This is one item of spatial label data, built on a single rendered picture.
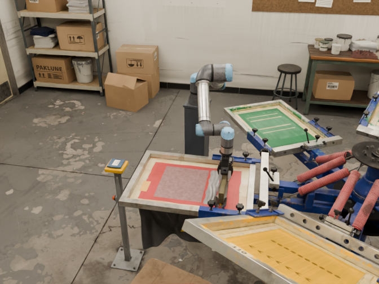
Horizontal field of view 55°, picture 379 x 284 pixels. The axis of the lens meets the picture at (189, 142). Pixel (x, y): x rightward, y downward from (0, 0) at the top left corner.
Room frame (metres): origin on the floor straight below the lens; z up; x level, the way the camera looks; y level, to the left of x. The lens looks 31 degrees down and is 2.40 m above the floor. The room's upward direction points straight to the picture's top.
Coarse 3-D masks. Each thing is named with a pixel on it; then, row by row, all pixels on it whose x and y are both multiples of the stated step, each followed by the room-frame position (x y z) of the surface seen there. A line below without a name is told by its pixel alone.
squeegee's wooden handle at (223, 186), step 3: (222, 177) 1.83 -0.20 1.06; (225, 177) 1.83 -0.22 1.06; (222, 180) 1.80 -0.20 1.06; (225, 180) 1.80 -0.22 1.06; (222, 183) 1.77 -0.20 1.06; (225, 183) 1.77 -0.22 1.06; (222, 186) 1.74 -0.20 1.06; (225, 186) 1.75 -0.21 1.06; (219, 189) 1.71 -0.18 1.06; (222, 189) 1.71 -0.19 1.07; (225, 189) 1.77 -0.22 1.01; (219, 192) 1.68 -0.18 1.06; (222, 192) 1.68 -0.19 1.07; (219, 195) 1.67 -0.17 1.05; (222, 195) 1.67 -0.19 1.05; (219, 198) 1.67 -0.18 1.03; (222, 198) 1.67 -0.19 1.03; (219, 201) 1.67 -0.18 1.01; (222, 201) 1.67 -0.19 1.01
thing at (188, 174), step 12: (156, 168) 2.08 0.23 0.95; (168, 168) 2.08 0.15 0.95; (180, 168) 2.08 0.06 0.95; (192, 168) 2.08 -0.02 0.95; (204, 168) 2.08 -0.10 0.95; (216, 168) 2.08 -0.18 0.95; (168, 180) 1.94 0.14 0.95; (180, 180) 1.94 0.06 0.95; (192, 180) 1.94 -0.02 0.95; (204, 180) 1.94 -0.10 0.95; (240, 180) 1.94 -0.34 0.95
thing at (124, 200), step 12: (144, 156) 2.18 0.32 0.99; (156, 156) 2.22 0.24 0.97; (168, 156) 2.20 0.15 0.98; (180, 156) 2.18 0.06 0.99; (192, 156) 2.18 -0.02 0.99; (204, 156) 2.18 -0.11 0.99; (252, 168) 2.03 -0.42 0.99; (132, 180) 1.90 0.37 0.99; (252, 180) 1.90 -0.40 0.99; (132, 192) 1.82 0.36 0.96; (252, 192) 1.78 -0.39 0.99; (120, 204) 1.69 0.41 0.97; (132, 204) 1.68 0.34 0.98; (144, 204) 1.67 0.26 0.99; (156, 204) 1.67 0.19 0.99; (168, 204) 1.67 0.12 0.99; (252, 204) 1.67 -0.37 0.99
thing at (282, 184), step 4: (268, 180) 1.83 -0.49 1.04; (280, 180) 1.83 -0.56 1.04; (268, 184) 1.79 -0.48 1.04; (280, 184) 1.79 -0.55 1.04; (284, 184) 1.79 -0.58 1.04; (288, 184) 1.79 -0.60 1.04; (292, 184) 1.79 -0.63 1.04; (296, 184) 1.79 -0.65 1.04; (268, 188) 1.79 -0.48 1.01; (284, 188) 1.77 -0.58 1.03; (288, 188) 1.76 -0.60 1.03; (292, 188) 1.76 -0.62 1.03; (296, 188) 1.76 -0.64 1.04; (284, 192) 1.77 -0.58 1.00; (288, 192) 1.76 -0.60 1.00; (292, 192) 1.76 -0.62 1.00; (296, 192) 1.75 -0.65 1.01
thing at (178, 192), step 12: (156, 180) 1.94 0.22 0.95; (144, 192) 1.82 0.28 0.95; (156, 192) 1.82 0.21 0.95; (168, 192) 1.82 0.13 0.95; (180, 192) 1.82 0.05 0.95; (192, 192) 1.82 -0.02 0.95; (204, 192) 1.82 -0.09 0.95; (228, 192) 1.82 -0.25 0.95; (192, 204) 1.71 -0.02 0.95; (204, 204) 1.71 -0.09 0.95; (228, 204) 1.71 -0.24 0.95
